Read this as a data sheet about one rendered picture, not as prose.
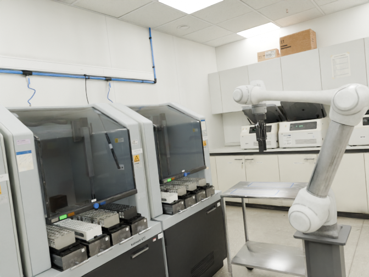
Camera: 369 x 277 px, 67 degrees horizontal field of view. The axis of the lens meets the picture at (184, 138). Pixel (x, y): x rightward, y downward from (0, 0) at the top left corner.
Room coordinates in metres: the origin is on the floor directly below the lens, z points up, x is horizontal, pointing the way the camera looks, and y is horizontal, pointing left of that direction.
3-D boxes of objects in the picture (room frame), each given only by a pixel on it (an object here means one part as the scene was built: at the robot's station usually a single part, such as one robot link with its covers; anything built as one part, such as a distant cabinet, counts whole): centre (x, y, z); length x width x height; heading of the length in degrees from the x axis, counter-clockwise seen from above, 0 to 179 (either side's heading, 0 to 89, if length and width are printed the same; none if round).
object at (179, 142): (2.47, 0.22, 1.28); 0.61 x 0.51 x 0.63; 142
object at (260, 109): (1.77, -0.48, 1.43); 0.09 x 0.09 x 0.06
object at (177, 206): (2.29, 0.35, 0.78); 0.73 x 0.14 x 0.09; 52
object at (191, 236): (2.59, 0.37, 0.81); 1.06 x 0.84 x 1.62; 52
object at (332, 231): (1.60, -0.74, 0.73); 0.22 x 0.18 x 0.06; 142
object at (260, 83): (1.76, -0.48, 1.54); 0.13 x 0.11 x 0.16; 136
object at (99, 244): (1.72, 0.78, 0.78); 0.73 x 0.14 x 0.09; 52
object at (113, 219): (1.70, 0.51, 0.85); 0.12 x 0.02 x 0.06; 143
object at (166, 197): (2.20, 0.25, 0.83); 0.30 x 0.10 x 0.06; 52
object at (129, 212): (1.82, 0.41, 0.85); 0.12 x 0.02 x 0.06; 143
